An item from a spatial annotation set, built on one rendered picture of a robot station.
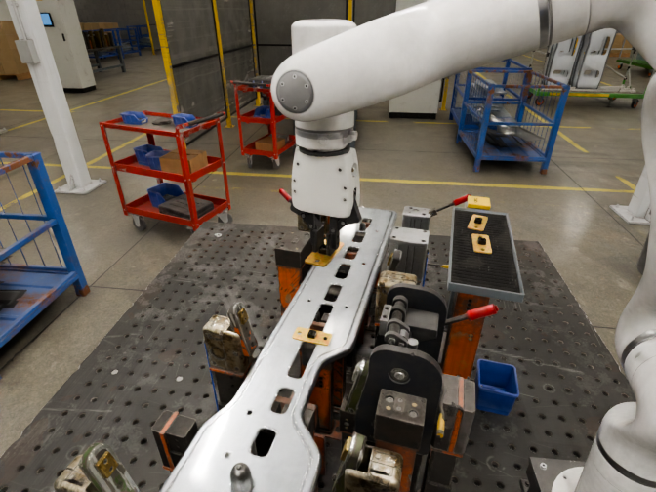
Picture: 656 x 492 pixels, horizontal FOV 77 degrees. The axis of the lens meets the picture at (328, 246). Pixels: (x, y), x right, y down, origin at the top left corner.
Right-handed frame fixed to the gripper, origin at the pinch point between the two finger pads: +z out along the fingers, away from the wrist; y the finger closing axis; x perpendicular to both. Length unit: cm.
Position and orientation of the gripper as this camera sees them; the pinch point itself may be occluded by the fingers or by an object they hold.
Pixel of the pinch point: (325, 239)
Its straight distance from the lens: 67.4
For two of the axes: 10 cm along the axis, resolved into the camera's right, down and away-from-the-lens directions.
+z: 0.0, 8.8, 4.8
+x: -4.1, 4.4, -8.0
